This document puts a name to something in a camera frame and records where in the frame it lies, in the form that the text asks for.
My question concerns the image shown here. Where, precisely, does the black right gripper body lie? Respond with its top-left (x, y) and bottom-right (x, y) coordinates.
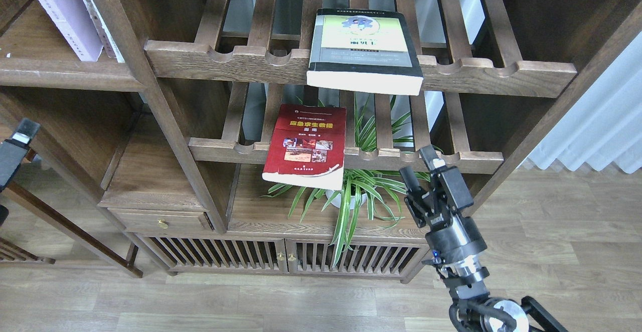
top-left (404, 182), bottom-right (488, 266)

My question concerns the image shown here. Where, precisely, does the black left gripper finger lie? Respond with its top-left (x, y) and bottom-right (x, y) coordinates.
top-left (1, 118), bottom-right (41, 191)

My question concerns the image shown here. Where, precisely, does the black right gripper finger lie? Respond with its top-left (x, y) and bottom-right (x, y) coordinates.
top-left (419, 145), bottom-right (474, 211)
top-left (399, 166), bottom-right (425, 197)

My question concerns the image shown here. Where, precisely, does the yellow and black book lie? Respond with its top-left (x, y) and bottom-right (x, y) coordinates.
top-left (306, 8), bottom-right (423, 96)

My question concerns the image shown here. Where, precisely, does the white and purple book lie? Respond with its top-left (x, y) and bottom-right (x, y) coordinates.
top-left (38, 0), bottom-right (103, 62)

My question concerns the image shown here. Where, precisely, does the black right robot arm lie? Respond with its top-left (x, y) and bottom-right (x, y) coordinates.
top-left (400, 145), bottom-right (565, 331)

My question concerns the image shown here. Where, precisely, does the white book upright on shelf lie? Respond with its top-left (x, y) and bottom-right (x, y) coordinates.
top-left (83, 0), bottom-right (125, 63)

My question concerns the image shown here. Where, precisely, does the green spider plant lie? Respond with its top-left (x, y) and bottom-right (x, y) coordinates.
top-left (262, 97), bottom-right (410, 267)

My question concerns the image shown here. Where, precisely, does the white plant pot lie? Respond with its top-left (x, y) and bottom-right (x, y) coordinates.
top-left (326, 188), bottom-right (368, 210)

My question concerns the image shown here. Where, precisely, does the wooden furniture at left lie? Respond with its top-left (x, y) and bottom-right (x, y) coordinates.
top-left (0, 121), bottom-right (144, 278)

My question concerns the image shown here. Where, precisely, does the red cover book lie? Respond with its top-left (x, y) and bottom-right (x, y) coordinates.
top-left (263, 104), bottom-right (347, 191)

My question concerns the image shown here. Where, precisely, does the white curtain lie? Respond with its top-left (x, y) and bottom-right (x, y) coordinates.
top-left (524, 35), bottom-right (641, 174)

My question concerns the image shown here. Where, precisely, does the brass drawer knob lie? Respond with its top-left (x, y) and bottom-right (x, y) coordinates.
top-left (157, 219), bottom-right (169, 229)

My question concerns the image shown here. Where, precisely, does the dark wooden bookshelf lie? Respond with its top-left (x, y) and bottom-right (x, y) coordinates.
top-left (2, 0), bottom-right (640, 283)

